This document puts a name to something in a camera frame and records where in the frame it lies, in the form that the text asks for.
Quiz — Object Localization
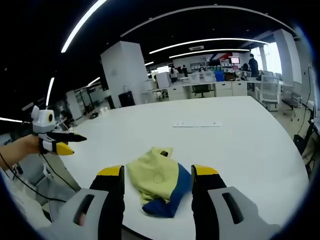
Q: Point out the person's white clothing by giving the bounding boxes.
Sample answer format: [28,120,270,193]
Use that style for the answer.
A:
[0,172,53,240]

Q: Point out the white desk cabinet row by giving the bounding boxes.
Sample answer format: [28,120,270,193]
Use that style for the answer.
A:
[142,80,249,101]

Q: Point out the white mesh office chair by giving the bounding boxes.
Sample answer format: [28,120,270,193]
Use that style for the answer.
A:
[255,74,280,112]

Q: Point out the black hanging cable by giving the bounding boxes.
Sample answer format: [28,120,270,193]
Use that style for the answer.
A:
[298,66,317,141]

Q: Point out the short ceiling light strip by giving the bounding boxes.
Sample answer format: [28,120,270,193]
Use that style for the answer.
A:
[45,77,56,106]

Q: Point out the long ceiling light strip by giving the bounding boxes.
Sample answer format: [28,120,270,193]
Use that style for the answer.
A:
[60,0,109,54]

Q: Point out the person's left hand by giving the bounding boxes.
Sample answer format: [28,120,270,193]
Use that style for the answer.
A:
[22,134,45,155]

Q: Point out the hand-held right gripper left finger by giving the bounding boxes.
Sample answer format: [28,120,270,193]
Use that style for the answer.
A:
[37,164,126,240]

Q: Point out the white table socket strip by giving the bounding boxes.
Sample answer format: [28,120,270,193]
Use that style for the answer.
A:
[172,120,222,129]

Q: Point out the curved ceiling light strip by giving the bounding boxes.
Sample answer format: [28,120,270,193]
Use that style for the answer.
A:
[149,38,269,55]

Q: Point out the black cabinet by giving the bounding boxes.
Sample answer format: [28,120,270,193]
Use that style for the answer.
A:
[118,91,136,108]

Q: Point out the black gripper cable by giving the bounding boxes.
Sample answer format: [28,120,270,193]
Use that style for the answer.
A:
[0,151,79,203]

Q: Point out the yellow and blue garment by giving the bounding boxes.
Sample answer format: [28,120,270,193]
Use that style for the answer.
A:
[125,146,192,219]

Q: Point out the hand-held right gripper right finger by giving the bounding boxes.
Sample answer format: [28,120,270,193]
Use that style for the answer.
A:
[190,164,281,240]

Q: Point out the white square pillar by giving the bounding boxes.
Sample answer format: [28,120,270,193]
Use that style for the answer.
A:
[100,40,149,109]

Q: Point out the black office chair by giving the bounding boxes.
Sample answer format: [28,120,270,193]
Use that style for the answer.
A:
[191,84,211,99]

